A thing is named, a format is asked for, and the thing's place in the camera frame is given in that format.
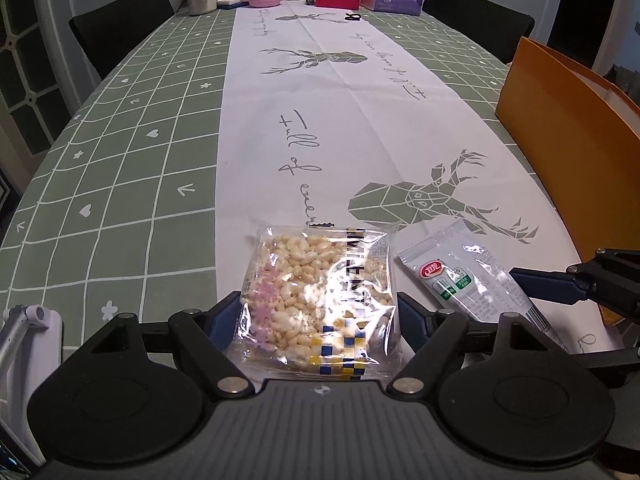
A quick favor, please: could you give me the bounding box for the glass panel door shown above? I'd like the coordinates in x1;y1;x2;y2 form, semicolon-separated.
1;0;72;194

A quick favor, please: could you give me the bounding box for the white deer table runner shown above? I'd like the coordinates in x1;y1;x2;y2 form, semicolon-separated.
215;0;579;295

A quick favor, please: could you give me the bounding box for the black chair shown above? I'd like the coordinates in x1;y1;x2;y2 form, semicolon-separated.
422;0;535;64
68;0;174;79

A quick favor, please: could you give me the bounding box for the white silver sachet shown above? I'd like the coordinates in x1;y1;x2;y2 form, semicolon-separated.
398;220;563;346

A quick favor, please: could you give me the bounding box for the black chair left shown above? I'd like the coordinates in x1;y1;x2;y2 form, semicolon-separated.
68;0;174;79

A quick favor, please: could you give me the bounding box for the white phone stand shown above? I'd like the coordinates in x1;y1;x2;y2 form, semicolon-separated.
1;304;63;469

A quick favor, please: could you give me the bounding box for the puffed rice snack bag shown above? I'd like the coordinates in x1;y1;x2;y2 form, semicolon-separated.
227;226;401;382

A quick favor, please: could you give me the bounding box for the orange cardboard box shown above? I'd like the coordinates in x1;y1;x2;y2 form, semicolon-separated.
494;36;640;326

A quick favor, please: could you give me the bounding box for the green grid tablecloth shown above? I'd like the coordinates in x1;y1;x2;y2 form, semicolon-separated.
0;1;640;356

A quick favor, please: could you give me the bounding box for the black chair far right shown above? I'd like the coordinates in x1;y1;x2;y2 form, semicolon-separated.
422;0;535;64

